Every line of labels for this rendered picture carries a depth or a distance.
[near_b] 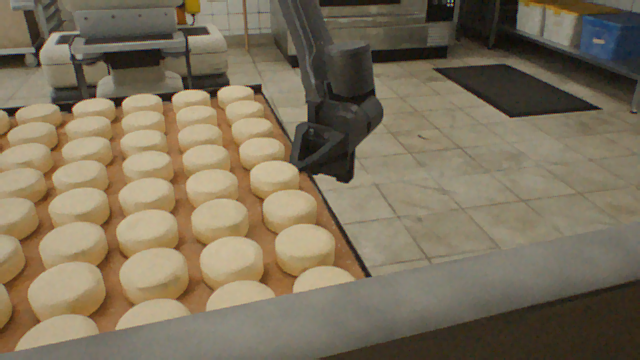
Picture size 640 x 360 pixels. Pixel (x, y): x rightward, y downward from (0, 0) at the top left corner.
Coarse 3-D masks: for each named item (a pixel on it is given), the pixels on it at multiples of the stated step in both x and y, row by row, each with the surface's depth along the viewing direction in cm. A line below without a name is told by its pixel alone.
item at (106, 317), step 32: (256, 96) 73; (64, 128) 63; (224, 128) 64; (288, 160) 57; (256, 224) 47; (320, 224) 47; (32, 256) 42; (192, 256) 43; (352, 256) 43; (192, 288) 39; (288, 288) 40; (32, 320) 36; (96, 320) 36; (0, 352) 34
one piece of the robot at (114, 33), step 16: (80, 16) 116; (96, 16) 117; (112, 16) 118; (128, 16) 119; (144, 16) 120; (160, 16) 121; (80, 32) 118; (96, 32) 119; (112, 32) 120; (128, 32) 121; (144, 32) 122; (160, 32) 123; (176, 32) 124; (80, 48) 111; (96, 48) 112; (112, 48) 113; (128, 48) 114; (144, 48) 115; (160, 48) 121; (176, 48) 119; (80, 64) 121; (96, 64) 123; (112, 64) 124; (128, 64) 125; (144, 64) 126; (80, 80) 118
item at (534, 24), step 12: (528, 0) 442; (540, 0) 440; (552, 0) 441; (564, 0) 441; (576, 0) 438; (528, 12) 436; (540, 12) 422; (516, 24) 456; (528, 24) 439; (540, 24) 427
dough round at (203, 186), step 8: (192, 176) 50; (200, 176) 50; (208, 176) 50; (216, 176) 50; (224, 176) 50; (232, 176) 50; (192, 184) 49; (200, 184) 49; (208, 184) 49; (216, 184) 49; (224, 184) 49; (232, 184) 49; (192, 192) 48; (200, 192) 48; (208, 192) 48; (216, 192) 48; (224, 192) 48; (232, 192) 49; (192, 200) 48; (200, 200) 48; (208, 200) 48
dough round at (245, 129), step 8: (240, 120) 61; (248, 120) 62; (256, 120) 62; (264, 120) 62; (232, 128) 60; (240, 128) 60; (248, 128) 60; (256, 128) 60; (264, 128) 60; (272, 128) 60; (232, 136) 61; (240, 136) 59; (248, 136) 58; (256, 136) 59; (264, 136) 59; (272, 136) 61; (240, 144) 59
